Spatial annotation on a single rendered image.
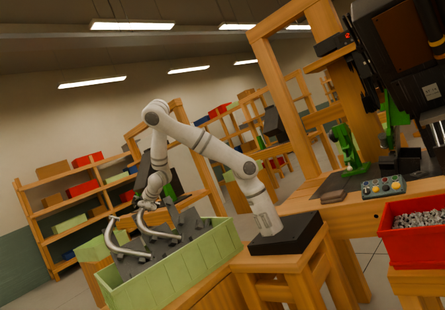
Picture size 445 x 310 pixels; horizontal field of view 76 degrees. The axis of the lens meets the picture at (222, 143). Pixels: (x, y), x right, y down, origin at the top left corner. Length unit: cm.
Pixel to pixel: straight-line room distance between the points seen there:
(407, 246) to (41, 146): 744
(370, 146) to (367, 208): 62
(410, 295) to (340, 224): 42
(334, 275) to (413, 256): 46
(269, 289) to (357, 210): 47
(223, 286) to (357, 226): 63
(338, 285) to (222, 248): 51
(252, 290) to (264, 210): 32
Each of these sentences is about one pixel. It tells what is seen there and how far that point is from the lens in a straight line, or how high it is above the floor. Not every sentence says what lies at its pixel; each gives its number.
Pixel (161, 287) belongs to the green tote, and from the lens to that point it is 133.
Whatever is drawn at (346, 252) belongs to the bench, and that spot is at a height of 36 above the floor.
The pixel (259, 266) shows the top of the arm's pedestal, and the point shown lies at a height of 84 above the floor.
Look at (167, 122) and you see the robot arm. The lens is 109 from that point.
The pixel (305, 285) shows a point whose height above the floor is 76.
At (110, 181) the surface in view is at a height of 145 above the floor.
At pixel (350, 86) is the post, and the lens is 178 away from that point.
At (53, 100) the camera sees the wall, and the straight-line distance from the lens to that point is 819.
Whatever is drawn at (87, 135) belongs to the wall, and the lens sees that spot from 806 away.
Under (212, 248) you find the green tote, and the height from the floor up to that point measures 88.
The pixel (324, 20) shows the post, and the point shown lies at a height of 173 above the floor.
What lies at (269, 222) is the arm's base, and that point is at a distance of 120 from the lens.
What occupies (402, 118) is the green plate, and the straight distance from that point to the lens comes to 140.
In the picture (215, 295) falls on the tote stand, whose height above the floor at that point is 72.
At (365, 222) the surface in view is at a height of 81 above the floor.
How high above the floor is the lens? 132
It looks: level
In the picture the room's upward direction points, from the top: 22 degrees counter-clockwise
